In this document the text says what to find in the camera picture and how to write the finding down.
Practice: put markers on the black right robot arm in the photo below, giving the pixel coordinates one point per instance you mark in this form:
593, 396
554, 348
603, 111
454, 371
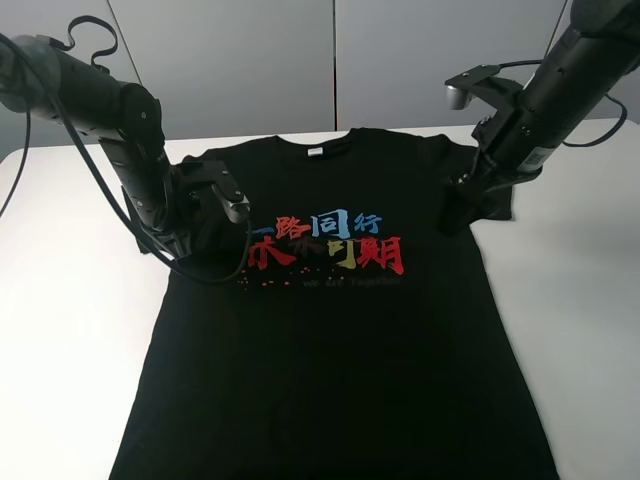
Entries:
530, 122

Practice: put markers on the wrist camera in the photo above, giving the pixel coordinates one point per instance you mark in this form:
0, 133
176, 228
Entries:
484, 83
220, 190

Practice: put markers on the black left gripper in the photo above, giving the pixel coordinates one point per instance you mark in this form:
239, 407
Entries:
171, 208

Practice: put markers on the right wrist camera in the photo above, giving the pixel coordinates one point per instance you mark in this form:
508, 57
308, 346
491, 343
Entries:
484, 83

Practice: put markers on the black printed t-shirt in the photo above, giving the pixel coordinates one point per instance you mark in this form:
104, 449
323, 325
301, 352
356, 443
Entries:
345, 337

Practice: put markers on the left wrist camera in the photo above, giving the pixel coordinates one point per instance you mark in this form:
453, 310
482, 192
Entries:
220, 190

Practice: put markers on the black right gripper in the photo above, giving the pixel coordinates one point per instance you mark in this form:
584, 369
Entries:
465, 201

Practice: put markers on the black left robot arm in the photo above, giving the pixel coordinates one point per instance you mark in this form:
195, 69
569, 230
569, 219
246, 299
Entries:
123, 117

